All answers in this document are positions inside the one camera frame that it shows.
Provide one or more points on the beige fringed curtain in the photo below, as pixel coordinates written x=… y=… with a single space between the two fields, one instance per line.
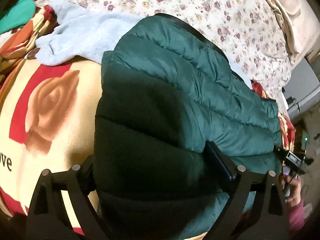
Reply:
x=300 y=26

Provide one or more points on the pink sleeve forearm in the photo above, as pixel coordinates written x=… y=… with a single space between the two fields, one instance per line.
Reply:
x=296 y=218

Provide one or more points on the dark green puffer jacket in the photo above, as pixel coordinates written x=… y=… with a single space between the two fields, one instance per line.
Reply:
x=167 y=91

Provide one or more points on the person's right hand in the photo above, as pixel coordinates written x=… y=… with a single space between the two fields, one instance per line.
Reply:
x=295 y=183

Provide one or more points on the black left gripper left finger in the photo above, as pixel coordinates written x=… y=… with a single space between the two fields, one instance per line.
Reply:
x=60 y=207

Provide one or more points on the grey plastic storage box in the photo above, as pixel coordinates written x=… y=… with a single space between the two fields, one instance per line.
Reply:
x=302 y=91

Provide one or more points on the teal green garment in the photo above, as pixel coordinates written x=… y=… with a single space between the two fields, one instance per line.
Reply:
x=18 y=15

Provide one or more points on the light grey fleece garment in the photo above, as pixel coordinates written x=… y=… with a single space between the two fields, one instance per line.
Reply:
x=83 y=33

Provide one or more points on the white floral bed sheet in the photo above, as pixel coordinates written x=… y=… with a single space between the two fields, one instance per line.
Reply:
x=246 y=30

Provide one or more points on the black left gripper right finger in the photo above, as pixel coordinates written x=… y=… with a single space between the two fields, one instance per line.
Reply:
x=256 y=207

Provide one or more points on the red cream rose blanket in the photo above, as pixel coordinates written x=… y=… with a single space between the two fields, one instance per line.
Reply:
x=47 y=114

